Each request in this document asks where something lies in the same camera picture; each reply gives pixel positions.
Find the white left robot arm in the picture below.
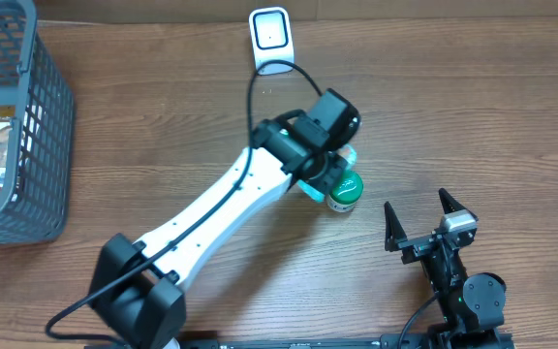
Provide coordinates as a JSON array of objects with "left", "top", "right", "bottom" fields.
[{"left": 90, "top": 89, "right": 361, "bottom": 348}]

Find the teal snack packet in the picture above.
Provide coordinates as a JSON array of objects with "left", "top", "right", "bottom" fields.
[{"left": 297, "top": 144, "right": 357, "bottom": 203}]

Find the white barcode scanner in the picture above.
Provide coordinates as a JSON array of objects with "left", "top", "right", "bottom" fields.
[{"left": 248, "top": 6, "right": 295, "bottom": 75}]

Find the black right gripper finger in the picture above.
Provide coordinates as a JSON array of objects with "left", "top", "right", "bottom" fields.
[
  {"left": 438, "top": 188, "right": 466, "bottom": 214},
  {"left": 384, "top": 202, "right": 407, "bottom": 252}
]

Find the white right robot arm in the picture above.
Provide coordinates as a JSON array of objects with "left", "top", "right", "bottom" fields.
[{"left": 384, "top": 188, "right": 514, "bottom": 348}]

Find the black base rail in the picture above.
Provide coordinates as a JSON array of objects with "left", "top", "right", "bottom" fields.
[{"left": 84, "top": 333, "right": 516, "bottom": 349}]

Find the grey plastic mesh basket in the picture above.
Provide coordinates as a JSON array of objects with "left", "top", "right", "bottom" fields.
[{"left": 0, "top": 0, "right": 76, "bottom": 244}]

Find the green lid jar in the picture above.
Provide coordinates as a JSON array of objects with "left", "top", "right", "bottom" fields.
[{"left": 325, "top": 171, "right": 364, "bottom": 212}]

